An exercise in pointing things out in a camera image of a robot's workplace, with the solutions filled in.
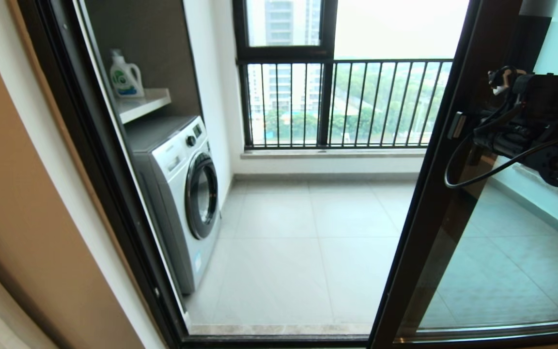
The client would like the dark brown fixed glass panel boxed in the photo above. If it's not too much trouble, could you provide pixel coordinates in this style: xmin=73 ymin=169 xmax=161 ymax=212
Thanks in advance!
xmin=405 ymin=0 xmax=558 ymax=335

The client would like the white detergent bottle green label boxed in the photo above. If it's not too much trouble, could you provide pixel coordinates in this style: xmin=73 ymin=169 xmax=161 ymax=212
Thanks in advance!
xmin=109 ymin=48 xmax=145 ymax=99

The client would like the white wall shelf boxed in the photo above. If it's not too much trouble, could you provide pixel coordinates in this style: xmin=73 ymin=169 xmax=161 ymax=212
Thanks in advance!
xmin=117 ymin=88 xmax=171 ymax=125

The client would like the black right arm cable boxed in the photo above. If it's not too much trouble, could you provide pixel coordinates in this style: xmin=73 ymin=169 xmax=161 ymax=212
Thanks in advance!
xmin=444 ymin=131 xmax=558 ymax=190

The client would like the long black balcony railing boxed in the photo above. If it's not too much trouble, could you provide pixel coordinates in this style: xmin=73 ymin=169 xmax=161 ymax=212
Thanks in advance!
xmin=238 ymin=59 xmax=454 ymax=150

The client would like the white cable plug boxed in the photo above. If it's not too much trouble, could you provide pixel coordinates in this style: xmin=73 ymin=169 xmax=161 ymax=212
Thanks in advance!
xmin=487 ymin=67 xmax=518 ymax=96

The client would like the dark window frame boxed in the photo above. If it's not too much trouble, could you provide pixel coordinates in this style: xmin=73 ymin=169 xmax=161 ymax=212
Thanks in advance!
xmin=233 ymin=0 xmax=338 ymax=149

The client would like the dark brown sliding glass door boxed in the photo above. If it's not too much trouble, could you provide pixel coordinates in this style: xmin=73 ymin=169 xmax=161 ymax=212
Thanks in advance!
xmin=369 ymin=0 xmax=558 ymax=349

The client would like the long grey stone window sill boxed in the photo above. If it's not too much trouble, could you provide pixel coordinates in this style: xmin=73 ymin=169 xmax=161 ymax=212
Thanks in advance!
xmin=240 ymin=148 xmax=427 ymax=160

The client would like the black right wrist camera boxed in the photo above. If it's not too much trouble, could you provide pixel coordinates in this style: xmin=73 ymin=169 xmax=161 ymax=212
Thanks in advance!
xmin=511 ymin=73 xmax=558 ymax=123

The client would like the white front-load washing machine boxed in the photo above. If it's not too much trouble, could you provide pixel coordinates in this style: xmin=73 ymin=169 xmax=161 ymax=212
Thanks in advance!
xmin=125 ymin=115 xmax=221 ymax=295

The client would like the black-framed balcony doorway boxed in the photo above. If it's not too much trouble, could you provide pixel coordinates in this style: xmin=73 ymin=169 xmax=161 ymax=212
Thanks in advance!
xmin=17 ymin=0 xmax=374 ymax=349

